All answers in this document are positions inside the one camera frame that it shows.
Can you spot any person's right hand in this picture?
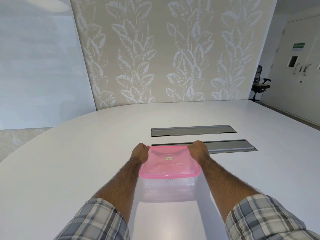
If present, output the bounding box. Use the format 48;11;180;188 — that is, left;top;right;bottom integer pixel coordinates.
188;140;210;163

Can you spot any person's left plaid shirt sleeve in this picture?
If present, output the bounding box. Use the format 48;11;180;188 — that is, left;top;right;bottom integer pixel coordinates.
54;197;130;240

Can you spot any person's plaid shirt sleeve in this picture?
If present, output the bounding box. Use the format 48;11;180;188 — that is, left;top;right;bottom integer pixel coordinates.
225;194;320;240
54;197;130;240

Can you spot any clear plastic storage container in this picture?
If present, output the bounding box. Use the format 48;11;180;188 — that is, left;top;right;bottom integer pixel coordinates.
140;172;196;196

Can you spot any grey table cable hatch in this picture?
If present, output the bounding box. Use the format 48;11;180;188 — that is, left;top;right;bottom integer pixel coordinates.
151;125;237;137
151;139;258;154

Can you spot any person's left hand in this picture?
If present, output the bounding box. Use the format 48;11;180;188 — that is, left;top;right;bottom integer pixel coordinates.
131;143;150;165

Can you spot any white double door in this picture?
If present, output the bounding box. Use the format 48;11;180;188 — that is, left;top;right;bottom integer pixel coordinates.
260;17;320;128

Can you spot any person's right plaid shirt sleeve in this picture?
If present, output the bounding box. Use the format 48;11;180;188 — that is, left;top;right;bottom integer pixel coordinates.
225;194;320;240

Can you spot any person's right forearm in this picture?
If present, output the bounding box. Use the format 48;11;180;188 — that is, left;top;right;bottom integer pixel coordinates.
198;153;262;221

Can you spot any person's left forearm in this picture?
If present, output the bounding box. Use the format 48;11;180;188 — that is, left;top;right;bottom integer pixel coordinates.
92;157;145;224

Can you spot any pink translucent container lid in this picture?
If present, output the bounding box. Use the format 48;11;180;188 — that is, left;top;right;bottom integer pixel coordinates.
139;144;201;179

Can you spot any black office chair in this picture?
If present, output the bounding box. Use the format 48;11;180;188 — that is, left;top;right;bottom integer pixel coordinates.
250;65;272;103

